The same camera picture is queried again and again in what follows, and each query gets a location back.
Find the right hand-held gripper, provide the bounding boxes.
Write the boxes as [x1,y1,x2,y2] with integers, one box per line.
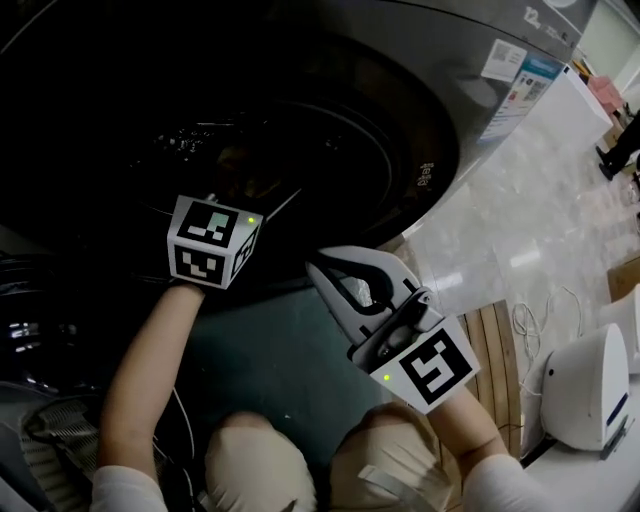
[305,244,481,416]

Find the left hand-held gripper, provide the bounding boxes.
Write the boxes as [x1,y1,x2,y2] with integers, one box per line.
[166,193,265,291]

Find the pale yellow checked clothes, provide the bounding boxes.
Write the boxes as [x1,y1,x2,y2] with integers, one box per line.
[214,142,281,201]

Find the black washing machine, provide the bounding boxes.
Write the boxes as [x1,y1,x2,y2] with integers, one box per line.
[0,0,599,306]

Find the white woven laundry basket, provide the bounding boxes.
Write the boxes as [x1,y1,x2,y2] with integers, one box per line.
[19,394,174,512]

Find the person's left forearm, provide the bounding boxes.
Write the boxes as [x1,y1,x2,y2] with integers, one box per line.
[96,281,207,474]

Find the person's right forearm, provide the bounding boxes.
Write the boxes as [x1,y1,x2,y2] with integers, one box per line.
[424,384,507,459]

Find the wooden plank platform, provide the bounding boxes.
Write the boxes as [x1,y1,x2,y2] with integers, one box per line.
[457,298,525,459]

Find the person's beige trousers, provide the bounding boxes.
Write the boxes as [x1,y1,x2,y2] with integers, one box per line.
[203,402,469,512]

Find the white rounded device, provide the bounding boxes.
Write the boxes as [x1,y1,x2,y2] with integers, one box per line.
[542,322,631,459]
[598,284,640,376]

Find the blue and white label sticker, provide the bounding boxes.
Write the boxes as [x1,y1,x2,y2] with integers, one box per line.
[478,51,567,145]

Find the brown cardboard box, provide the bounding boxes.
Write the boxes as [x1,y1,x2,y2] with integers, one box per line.
[606,252,640,305]

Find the white box with black marks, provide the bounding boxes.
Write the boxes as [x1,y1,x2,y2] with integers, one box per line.
[547,64,615,146]

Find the pink box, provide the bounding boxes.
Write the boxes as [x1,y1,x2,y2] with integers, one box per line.
[585,74,623,109]

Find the white coiled cable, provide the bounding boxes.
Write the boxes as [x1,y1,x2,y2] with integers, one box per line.
[511,284,587,397]

